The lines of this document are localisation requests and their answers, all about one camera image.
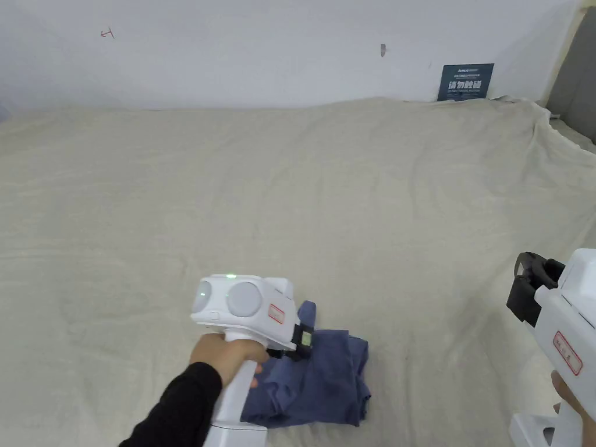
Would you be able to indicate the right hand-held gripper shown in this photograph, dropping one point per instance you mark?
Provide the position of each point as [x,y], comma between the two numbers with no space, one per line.
[568,326]

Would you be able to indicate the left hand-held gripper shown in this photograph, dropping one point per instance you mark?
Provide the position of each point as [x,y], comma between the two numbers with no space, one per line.
[242,302]

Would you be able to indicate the dark blue shirt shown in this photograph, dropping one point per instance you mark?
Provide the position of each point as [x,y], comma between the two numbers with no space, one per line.
[321,377]

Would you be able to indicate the person's left forearm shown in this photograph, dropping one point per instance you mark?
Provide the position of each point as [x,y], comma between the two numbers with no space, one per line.
[179,409]

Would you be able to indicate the person's left hand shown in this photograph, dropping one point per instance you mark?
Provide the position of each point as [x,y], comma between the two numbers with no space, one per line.
[219,356]

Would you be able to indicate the person's right hand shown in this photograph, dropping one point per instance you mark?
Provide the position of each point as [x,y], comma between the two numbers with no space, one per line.
[562,393]

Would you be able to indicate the bed with beige sheet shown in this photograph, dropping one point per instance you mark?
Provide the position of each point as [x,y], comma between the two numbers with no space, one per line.
[288,200]

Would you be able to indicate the grey padded headboard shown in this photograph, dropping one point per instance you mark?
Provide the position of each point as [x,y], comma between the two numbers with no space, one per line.
[575,79]

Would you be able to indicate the dark blue sign card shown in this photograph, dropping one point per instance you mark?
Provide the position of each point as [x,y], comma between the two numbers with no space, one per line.
[465,81]

